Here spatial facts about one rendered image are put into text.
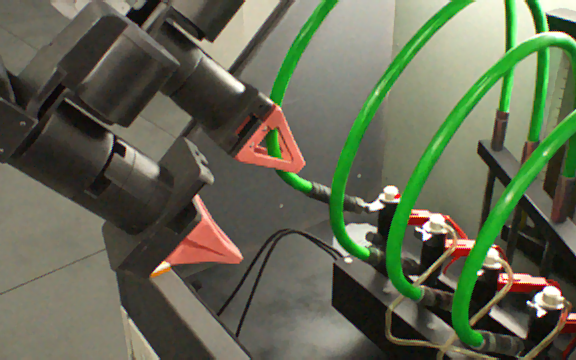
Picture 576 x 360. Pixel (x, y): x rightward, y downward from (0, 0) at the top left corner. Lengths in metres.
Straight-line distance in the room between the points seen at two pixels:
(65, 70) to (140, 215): 0.12
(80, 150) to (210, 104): 0.21
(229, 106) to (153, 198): 0.19
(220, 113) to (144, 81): 0.21
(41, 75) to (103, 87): 0.04
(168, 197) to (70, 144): 0.08
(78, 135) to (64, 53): 0.06
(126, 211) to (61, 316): 1.94
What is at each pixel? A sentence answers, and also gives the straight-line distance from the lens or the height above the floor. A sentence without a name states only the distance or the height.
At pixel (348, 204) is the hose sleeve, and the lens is 0.80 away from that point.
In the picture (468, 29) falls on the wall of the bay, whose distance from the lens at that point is 1.08.
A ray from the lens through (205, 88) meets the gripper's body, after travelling 0.65.
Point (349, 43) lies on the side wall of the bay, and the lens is 1.14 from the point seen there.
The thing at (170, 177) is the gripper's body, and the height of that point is 1.29.
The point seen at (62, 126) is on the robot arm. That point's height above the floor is 1.35.
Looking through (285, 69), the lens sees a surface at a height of 1.30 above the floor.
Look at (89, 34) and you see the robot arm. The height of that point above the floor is 1.41.
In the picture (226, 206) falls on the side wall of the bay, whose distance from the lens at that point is 1.12.
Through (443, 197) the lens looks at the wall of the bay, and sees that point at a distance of 1.21.
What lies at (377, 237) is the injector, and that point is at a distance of 0.87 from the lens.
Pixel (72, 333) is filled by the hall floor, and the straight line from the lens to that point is 2.35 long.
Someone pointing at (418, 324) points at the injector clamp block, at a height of 0.98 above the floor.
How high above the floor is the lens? 1.54
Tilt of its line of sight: 31 degrees down
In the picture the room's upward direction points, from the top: straight up
